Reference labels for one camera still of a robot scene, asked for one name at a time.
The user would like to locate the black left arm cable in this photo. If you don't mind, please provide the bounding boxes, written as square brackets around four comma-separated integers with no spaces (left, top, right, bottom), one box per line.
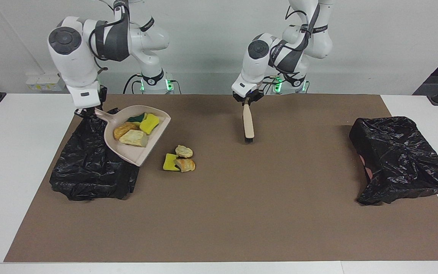
[268,0,320,86]

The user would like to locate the brown bread roll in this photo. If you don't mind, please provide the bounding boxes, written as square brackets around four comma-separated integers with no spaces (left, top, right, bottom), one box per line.
[113,122,139,140]

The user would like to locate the bin with black bag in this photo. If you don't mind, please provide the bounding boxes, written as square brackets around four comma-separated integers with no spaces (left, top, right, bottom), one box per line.
[49,108,144,201]
[349,116,438,206]

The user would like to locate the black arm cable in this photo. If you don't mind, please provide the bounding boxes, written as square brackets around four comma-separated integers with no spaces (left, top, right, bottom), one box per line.
[268,0,320,86]
[88,0,130,73]

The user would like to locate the beige hand brush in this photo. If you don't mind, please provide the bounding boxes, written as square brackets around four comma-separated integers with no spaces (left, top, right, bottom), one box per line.
[243,100,255,144]

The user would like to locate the brown table mat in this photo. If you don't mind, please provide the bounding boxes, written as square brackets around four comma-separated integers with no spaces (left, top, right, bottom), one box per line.
[4,94,438,263]

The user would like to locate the beige plastic dustpan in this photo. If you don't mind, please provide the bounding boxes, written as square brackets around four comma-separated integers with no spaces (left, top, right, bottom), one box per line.
[95,105,171,167]

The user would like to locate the black base cable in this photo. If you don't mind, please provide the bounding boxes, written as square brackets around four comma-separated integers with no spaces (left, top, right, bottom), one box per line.
[261,75,280,95]
[123,73,143,94]

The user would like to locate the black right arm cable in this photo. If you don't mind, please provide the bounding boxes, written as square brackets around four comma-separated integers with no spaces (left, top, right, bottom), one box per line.
[88,0,130,73]

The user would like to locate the pale bread slice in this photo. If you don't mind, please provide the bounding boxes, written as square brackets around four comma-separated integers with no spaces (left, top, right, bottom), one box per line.
[119,129,149,147]

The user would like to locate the pale bread chunk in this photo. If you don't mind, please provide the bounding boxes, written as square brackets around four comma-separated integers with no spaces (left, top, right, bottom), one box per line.
[175,145,194,158]

